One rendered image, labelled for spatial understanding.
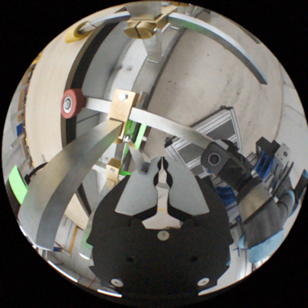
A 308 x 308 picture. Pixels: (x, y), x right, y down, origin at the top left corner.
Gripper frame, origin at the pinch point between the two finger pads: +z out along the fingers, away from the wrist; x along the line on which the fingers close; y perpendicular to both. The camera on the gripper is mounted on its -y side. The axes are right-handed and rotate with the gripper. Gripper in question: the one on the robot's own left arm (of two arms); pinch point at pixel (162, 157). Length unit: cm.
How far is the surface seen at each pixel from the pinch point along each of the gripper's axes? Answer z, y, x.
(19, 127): 51, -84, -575
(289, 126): 57, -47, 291
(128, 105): 11.6, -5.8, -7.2
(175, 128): 12.7, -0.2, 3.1
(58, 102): 8.5, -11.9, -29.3
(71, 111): 7.9, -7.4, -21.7
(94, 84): 26.2, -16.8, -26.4
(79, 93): 9.6, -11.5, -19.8
